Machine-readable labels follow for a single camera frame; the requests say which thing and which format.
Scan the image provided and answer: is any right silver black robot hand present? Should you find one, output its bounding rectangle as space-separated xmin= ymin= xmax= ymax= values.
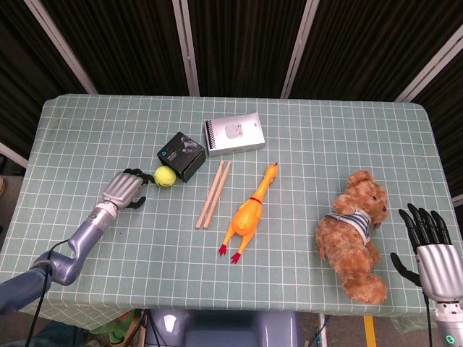
xmin=390 ymin=203 xmax=463 ymax=303

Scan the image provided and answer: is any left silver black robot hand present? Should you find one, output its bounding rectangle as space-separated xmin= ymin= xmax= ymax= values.
xmin=101 ymin=168 xmax=157 ymax=211

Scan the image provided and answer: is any yellow tennis ball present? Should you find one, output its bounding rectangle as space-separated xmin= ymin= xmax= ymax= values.
xmin=153 ymin=166 xmax=177 ymax=189

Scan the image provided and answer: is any black cardboard box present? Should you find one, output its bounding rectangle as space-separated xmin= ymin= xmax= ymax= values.
xmin=156 ymin=132 xmax=207 ymax=184

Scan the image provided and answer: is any silver earbuds box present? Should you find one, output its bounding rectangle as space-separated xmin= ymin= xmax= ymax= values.
xmin=203 ymin=111 xmax=266 ymax=158

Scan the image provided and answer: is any green checked tablecloth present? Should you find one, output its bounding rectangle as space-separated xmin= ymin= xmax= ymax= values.
xmin=0 ymin=94 xmax=463 ymax=332

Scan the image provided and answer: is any wooden drumstick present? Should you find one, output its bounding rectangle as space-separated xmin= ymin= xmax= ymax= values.
xmin=195 ymin=160 xmax=224 ymax=229
xmin=203 ymin=161 xmax=233 ymax=229

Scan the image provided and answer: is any yellow floor tape strip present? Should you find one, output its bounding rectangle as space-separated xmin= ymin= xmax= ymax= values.
xmin=363 ymin=314 xmax=377 ymax=347

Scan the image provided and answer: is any brown teddy bear striped shirt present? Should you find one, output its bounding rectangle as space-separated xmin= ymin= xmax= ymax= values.
xmin=315 ymin=169 xmax=391 ymax=305

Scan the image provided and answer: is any orange rubber chicken toy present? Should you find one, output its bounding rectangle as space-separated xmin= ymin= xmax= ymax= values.
xmin=218 ymin=161 xmax=280 ymax=265

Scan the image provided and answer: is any dark ribbed partition panel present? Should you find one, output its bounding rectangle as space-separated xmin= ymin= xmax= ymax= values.
xmin=41 ymin=0 xmax=191 ymax=96
xmin=292 ymin=0 xmax=463 ymax=100
xmin=0 ymin=0 xmax=86 ymax=160
xmin=187 ymin=0 xmax=308 ymax=98
xmin=412 ymin=61 xmax=463 ymax=200

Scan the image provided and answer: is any white table leg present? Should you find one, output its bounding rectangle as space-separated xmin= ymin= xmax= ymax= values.
xmin=317 ymin=313 xmax=329 ymax=347

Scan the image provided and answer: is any green fabric item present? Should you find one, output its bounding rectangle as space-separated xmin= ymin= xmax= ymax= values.
xmin=92 ymin=309 xmax=145 ymax=346

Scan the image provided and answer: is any grey-blue robot torso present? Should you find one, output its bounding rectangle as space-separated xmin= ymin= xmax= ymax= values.
xmin=146 ymin=309 xmax=301 ymax=347

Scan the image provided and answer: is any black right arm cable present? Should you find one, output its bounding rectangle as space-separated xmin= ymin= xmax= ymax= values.
xmin=423 ymin=294 xmax=435 ymax=347

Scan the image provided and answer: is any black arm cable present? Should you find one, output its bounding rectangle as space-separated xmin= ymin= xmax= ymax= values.
xmin=423 ymin=294 xmax=435 ymax=347
xmin=27 ymin=238 xmax=73 ymax=347

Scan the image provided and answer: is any white partition post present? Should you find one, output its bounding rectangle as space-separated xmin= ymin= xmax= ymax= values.
xmin=24 ymin=0 xmax=98 ymax=95
xmin=281 ymin=0 xmax=320 ymax=99
xmin=0 ymin=142 xmax=29 ymax=169
xmin=394 ymin=25 xmax=463 ymax=103
xmin=171 ymin=0 xmax=200 ymax=97

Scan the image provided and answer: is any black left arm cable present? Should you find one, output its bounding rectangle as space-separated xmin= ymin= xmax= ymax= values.
xmin=27 ymin=238 xmax=73 ymax=347

